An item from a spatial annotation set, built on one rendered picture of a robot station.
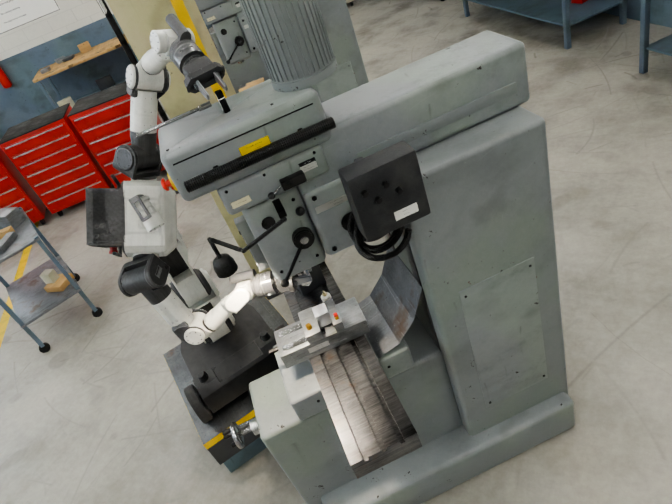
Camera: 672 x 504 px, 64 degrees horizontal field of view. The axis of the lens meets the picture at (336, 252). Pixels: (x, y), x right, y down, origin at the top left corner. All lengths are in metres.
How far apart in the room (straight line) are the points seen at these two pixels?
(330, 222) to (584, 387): 1.70
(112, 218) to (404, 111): 1.06
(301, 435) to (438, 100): 1.37
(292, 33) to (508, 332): 1.36
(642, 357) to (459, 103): 1.80
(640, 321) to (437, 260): 1.65
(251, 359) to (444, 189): 1.42
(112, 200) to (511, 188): 1.35
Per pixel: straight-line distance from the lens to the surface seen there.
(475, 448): 2.58
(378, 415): 1.86
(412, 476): 2.56
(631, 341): 3.16
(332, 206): 1.70
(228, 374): 2.72
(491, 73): 1.79
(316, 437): 2.32
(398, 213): 1.49
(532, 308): 2.21
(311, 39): 1.55
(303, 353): 2.08
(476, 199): 1.78
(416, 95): 1.68
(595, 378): 3.00
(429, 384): 2.33
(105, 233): 2.04
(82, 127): 6.46
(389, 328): 2.16
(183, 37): 1.75
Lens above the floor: 2.41
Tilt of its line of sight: 36 degrees down
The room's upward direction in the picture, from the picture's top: 22 degrees counter-clockwise
